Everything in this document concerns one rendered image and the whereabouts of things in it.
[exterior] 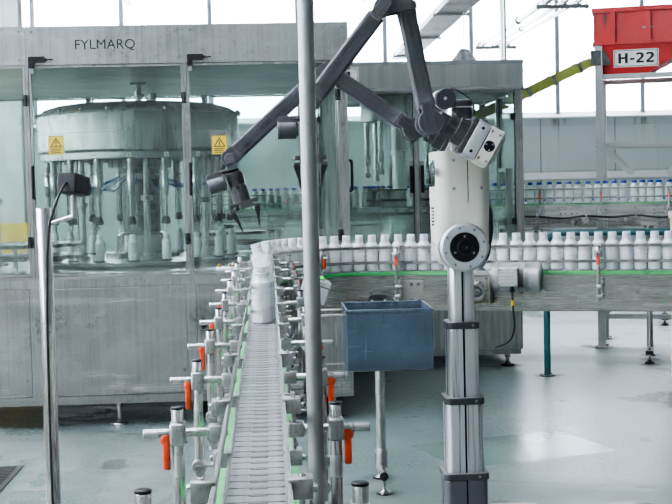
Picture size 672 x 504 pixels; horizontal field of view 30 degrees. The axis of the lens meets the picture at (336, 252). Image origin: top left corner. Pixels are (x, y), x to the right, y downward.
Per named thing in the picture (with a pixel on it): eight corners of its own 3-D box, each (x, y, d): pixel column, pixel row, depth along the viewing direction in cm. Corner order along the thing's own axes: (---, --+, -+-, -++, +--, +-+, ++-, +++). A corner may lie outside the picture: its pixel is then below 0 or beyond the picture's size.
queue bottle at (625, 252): (634, 268, 551) (633, 231, 550) (633, 269, 545) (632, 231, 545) (620, 268, 553) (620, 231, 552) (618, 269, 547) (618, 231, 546)
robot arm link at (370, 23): (396, 4, 382) (392, 10, 393) (380, -8, 381) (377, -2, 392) (311, 117, 382) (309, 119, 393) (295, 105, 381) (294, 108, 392)
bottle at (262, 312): (252, 324, 360) (251, 267, 359) (251, 322, 366) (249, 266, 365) (273, 323, 361) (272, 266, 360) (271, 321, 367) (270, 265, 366)
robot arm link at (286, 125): (314, 98, 382) (313, 100, 391) (276, 99, 381) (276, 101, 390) (315, 137, 383) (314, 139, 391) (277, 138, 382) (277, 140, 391)
